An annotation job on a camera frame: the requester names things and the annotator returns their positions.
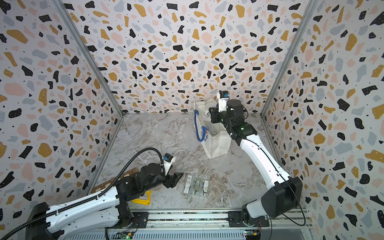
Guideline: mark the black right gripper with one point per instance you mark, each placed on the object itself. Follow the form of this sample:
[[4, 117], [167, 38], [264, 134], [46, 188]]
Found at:
[[214, 116]]

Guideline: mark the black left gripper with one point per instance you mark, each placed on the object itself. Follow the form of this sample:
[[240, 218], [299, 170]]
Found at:
[[170, 183]]

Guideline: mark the white canvas bag blue handles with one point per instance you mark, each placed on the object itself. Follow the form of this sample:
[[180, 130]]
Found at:
[[213, 137]]

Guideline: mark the green compass set case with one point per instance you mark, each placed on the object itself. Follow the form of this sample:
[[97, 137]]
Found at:
[[197, 185]]

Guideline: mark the clear compass set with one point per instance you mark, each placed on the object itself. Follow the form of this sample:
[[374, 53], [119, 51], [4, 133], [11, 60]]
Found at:
[[205, 186]]

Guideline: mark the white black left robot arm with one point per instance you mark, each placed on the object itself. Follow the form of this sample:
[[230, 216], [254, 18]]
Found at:
[[103, 209]]

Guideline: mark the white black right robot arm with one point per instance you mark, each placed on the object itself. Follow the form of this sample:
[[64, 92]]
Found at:
[[284, 191]]

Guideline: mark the yellow plastic triangular stand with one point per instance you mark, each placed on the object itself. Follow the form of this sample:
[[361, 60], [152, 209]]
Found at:
[[143, 200]]

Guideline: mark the brown checkered chess board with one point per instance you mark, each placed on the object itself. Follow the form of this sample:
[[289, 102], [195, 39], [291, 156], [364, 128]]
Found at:
[[106, 184]]

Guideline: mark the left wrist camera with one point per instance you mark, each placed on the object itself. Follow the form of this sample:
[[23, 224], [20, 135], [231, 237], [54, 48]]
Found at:
[[168, 160]]

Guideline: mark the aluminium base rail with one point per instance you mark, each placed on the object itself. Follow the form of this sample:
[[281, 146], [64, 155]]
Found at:
[[204, 224]]

